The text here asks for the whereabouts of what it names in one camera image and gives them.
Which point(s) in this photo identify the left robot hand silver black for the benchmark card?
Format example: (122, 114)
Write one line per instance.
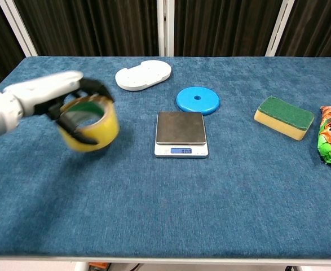
(45, 90)

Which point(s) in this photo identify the yellow clear packing tape roll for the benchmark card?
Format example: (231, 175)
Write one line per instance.
(106, 130)

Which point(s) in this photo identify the small silver digital scale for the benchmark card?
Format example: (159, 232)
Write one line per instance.
(180, 127)

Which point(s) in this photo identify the white oval plastic plate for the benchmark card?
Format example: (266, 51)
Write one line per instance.
(142, 76)

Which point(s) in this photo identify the blue round disc with hole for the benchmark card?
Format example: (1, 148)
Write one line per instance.
(207, 103)

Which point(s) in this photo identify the blue fabric table mat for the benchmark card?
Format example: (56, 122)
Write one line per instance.
(165, 203)

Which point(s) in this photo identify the green and yellow sponge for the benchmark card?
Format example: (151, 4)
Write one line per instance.
(283, 115)

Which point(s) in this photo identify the white metal frame post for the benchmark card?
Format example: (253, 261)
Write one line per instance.
(18, 28)
(279, 28)
(165, 28)

